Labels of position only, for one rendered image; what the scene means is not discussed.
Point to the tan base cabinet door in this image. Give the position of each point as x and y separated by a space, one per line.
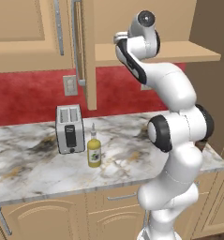
44 222
119 226

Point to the tan open wall cabinet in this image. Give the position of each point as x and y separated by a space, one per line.
185 51

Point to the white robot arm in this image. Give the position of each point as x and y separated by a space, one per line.
174 146

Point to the tan closed wall cabinet door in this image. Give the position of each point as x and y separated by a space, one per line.
22 34

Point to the tan drawer front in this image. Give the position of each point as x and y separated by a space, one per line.
116 200

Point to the tan tall side cabinet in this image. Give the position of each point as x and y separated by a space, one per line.
215 78

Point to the silver toaster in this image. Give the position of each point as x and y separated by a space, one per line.
69 131

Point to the white wall outlet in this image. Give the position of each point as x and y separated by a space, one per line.
70 85
144 87

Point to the yellow condiment bottle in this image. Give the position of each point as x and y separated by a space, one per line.
94 153

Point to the tan corner base cabinet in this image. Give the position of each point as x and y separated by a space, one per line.
215 203

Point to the tan open wall cabinet door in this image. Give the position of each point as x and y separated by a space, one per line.
90 56

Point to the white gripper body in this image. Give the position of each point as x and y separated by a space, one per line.
120 36

